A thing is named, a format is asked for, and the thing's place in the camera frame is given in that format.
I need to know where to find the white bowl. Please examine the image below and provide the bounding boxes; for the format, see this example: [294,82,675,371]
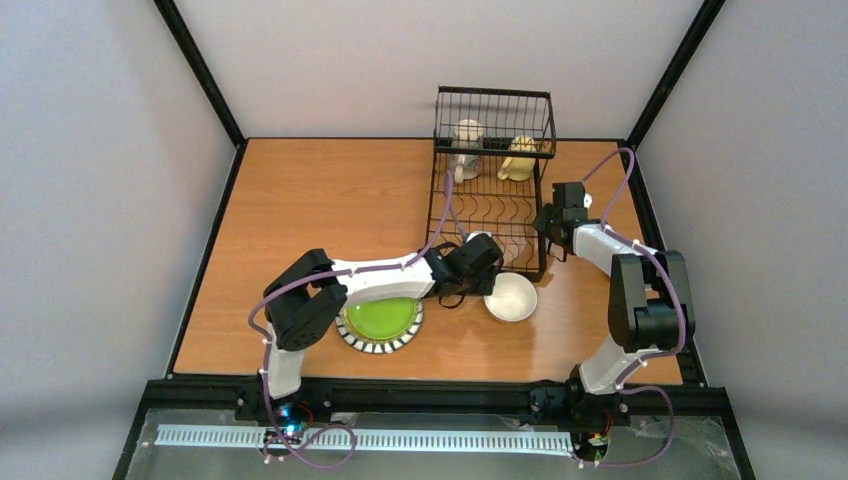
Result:
[483,272,538,323]

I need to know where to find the tall patterned ceramic cup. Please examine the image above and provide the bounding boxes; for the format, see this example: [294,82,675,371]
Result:
[448,119,485,184]

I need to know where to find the black wire dish rack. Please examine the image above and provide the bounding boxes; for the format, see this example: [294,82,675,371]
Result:
[425,86,556,282]

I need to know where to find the yellow ceramic mug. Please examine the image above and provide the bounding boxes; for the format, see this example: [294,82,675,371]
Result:
[496,136,537,182]

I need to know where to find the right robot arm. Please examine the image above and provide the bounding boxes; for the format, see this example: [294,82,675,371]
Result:
[533,182,694,395]

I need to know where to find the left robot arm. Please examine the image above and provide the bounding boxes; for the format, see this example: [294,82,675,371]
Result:
[248,234,504,400]

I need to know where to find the green plate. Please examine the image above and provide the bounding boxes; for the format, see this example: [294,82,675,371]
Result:
[344,297,419,342]

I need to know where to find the striped plate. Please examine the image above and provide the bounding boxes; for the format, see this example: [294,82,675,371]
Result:
[335,300,424,355]

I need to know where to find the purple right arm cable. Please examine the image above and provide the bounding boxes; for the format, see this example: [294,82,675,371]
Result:
[573,146,677,469]

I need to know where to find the white cable duct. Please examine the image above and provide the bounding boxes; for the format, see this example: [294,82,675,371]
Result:
[152,424,573,456]

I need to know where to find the black enclosure frame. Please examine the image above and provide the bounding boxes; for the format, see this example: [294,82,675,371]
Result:
[114,1,755,479]

